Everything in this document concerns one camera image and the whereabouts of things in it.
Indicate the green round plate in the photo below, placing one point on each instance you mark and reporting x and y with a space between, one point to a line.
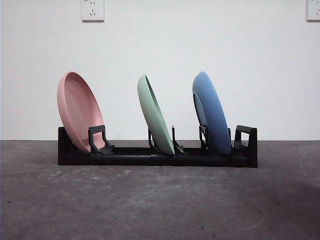
152 117

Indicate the blue round plate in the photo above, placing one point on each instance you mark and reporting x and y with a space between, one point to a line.
215 112

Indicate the pink round plate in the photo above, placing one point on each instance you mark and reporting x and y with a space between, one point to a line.
80 110

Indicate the black plate rack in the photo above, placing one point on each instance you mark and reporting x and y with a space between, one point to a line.
130 160

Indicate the white wall socket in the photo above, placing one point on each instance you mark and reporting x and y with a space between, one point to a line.
313 10
93 11

